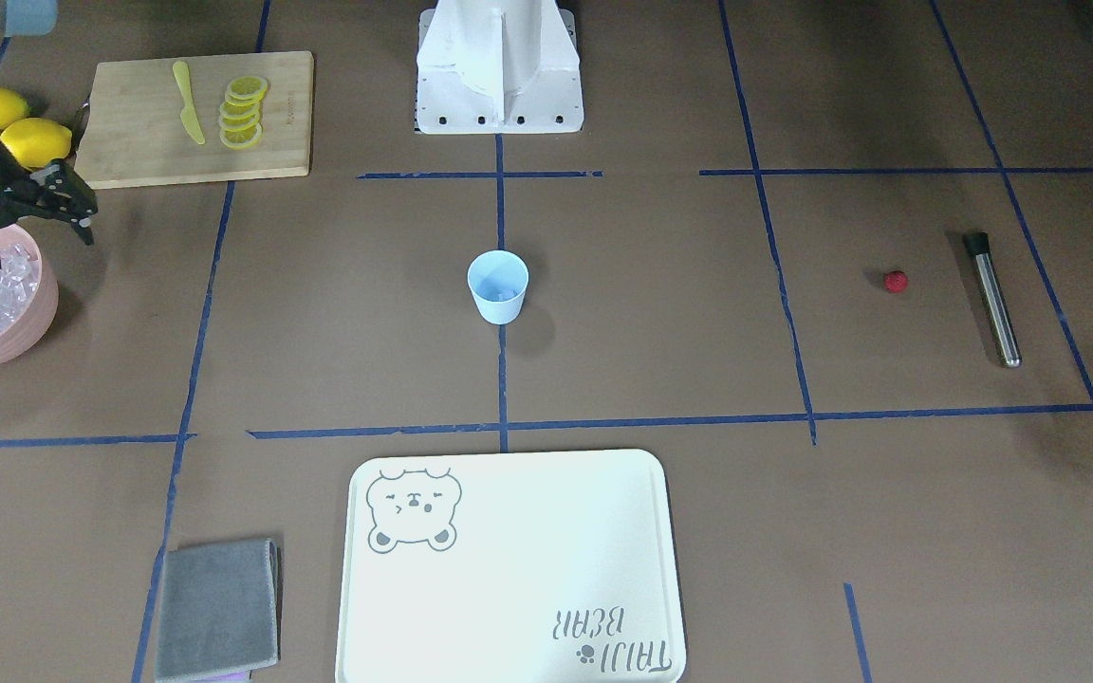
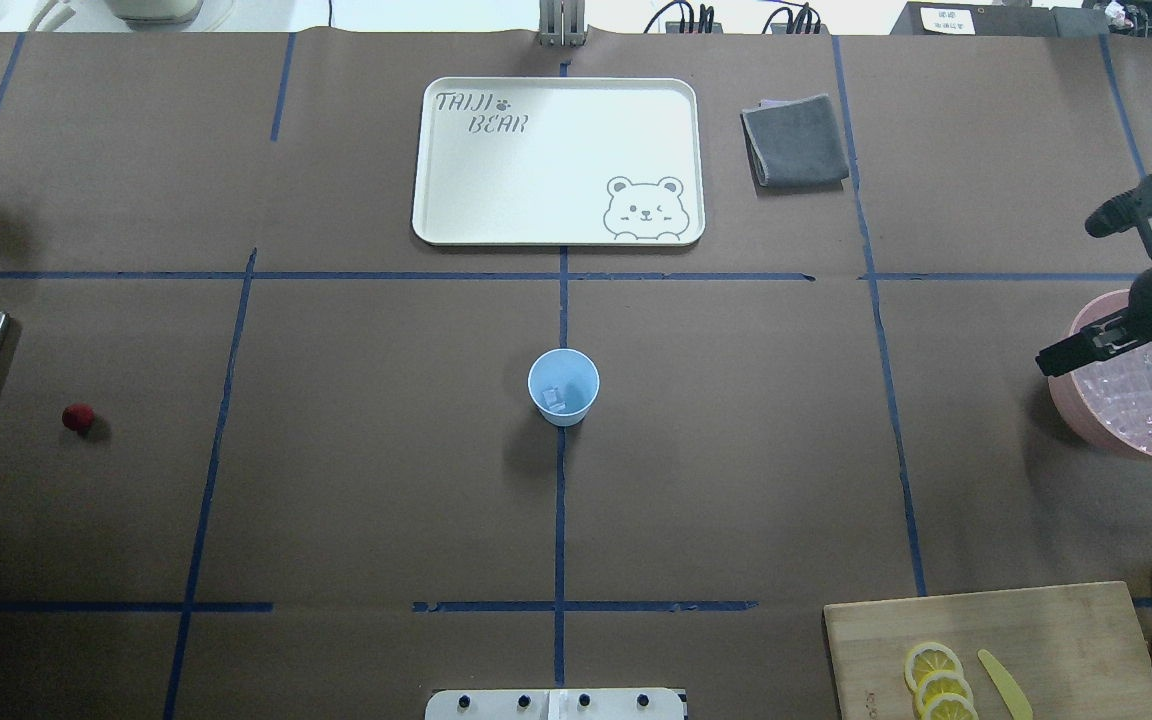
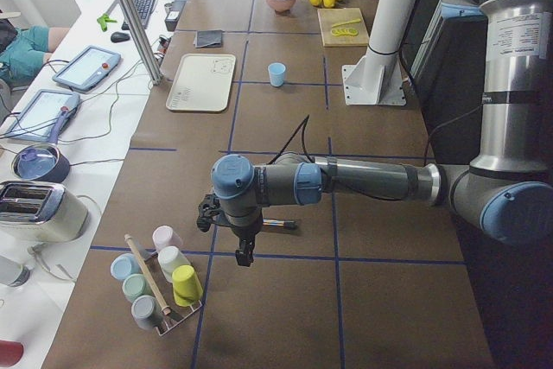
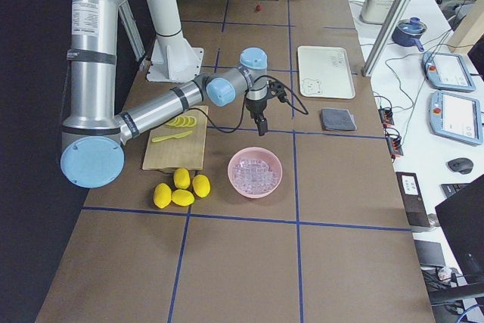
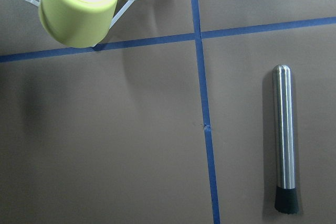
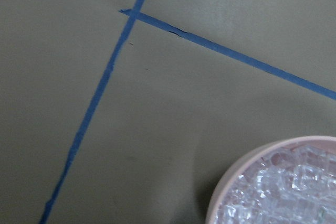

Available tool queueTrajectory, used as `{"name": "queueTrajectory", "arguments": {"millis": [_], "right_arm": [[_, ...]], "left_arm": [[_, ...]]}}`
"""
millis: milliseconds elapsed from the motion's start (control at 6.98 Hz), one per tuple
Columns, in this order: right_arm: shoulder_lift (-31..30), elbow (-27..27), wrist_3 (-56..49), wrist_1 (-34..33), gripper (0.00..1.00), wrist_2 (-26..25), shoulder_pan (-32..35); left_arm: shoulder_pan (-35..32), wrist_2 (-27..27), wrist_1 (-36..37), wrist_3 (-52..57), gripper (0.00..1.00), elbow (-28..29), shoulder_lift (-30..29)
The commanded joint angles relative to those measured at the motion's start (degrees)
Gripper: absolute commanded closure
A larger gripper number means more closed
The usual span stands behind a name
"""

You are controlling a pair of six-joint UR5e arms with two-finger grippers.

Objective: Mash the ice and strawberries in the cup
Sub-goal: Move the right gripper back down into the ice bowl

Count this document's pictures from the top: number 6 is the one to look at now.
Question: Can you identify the pile of ice cubes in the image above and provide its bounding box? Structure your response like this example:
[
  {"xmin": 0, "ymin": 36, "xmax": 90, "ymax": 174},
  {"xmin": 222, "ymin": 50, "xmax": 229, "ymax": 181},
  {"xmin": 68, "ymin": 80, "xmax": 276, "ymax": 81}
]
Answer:
[{"xmin": 218, "ymin": 144, "xmax": 336, "ymax": 224}]

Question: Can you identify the pink bowl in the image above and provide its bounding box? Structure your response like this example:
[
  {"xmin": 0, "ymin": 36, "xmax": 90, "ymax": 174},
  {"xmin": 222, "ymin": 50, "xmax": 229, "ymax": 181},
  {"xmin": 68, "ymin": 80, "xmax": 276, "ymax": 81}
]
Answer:
[{"xmin": 205, "ymin": 135, "xmax": 336, "ymax": 224}]

